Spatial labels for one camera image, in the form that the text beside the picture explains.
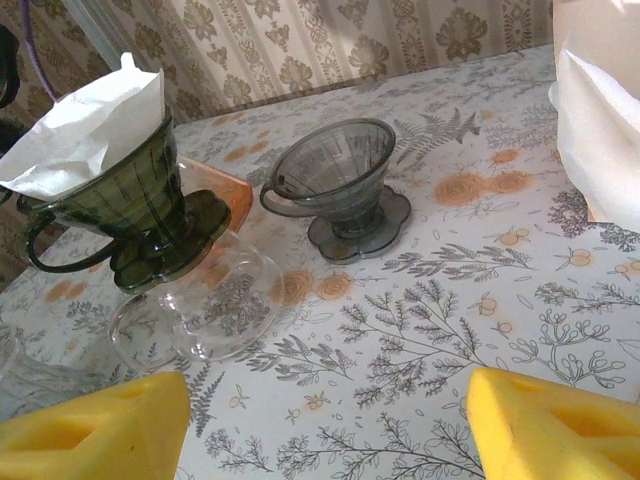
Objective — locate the floral patterned tablecloth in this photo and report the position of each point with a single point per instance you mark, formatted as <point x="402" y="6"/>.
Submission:
<point x="425" y="300"/>

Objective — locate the aluminium frame post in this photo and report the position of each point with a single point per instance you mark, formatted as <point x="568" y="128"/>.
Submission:
<point x="95" y="30"/>

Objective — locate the clear glass carafe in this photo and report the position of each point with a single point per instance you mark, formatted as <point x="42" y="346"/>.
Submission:
<point x="235" y="310"/>

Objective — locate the grey plastic coffee dripper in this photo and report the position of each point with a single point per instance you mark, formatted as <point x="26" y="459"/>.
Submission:
<point x="345" y="170"/>

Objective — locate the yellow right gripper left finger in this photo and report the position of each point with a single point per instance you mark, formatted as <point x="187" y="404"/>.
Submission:
<point x="100" y="435"/>

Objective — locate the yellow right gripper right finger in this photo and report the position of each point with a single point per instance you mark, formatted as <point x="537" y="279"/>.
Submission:
<point x="550" y="435"/>

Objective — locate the white paper coffee filter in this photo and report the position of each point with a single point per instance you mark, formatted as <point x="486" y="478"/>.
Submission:
<point x="85" y="130"/>

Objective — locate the green plastic coffee dripper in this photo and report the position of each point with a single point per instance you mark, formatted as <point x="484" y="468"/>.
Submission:
<point x="135" y="195"/>

